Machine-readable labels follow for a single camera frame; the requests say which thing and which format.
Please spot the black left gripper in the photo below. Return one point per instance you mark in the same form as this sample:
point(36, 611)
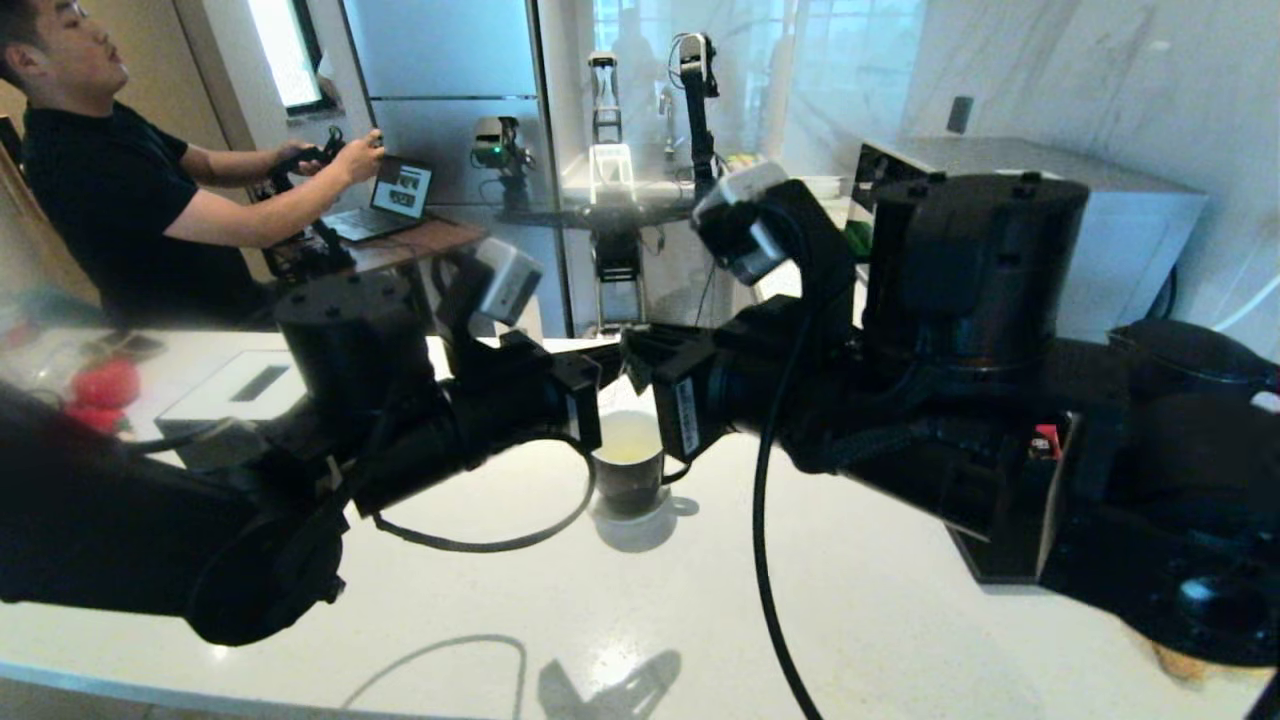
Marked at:
point(520, 400)

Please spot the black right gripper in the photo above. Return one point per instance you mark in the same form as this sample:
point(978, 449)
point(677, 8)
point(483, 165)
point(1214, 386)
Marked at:
point(730, 400)

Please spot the black electric kettle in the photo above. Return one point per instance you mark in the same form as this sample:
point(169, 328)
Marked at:
point(1190, 350)

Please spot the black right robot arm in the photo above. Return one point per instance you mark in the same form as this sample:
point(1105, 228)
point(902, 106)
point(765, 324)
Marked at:
point(970, 280)

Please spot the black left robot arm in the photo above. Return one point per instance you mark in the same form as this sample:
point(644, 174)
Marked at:
point(350, 340)

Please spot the robot behind glass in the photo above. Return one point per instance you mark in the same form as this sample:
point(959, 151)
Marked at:
point(615, 260)

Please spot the black ceramic mug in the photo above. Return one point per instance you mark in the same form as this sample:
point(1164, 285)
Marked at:
point(630, 490)

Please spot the wooden table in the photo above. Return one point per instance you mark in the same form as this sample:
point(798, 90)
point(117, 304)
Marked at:
point(420, 245)

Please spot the open laptop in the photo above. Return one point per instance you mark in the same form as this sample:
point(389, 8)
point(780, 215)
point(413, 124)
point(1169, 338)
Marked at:
point(400, 192)

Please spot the silver refrigerator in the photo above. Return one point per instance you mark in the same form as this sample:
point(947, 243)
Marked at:
point(440, 60)

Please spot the red coffee sachet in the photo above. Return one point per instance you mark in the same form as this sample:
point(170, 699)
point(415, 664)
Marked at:
point(1045, 440)

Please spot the black tissue box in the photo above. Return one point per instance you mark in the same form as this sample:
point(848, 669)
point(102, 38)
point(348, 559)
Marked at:
point(215, 395)

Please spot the bright window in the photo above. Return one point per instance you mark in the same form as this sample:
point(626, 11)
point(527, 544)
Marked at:
point(285, 55)

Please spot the silver microwave oven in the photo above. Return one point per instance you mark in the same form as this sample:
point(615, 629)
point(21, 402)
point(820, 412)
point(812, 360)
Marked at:
point(1140, 250)

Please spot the red plush toy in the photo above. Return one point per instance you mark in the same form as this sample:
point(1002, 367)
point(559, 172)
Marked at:
point(100, 390)

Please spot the person in black shirt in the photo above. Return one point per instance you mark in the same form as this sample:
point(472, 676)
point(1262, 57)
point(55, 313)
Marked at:
point(110, 200)

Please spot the wooden door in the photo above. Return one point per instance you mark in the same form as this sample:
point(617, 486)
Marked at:
point(170, 70)

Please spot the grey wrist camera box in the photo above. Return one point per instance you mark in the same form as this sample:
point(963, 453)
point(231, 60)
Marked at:
point(510, 280)
point(745, 225)

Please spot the black wall outlet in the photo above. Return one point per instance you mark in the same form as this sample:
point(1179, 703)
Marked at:
point(958, 117)

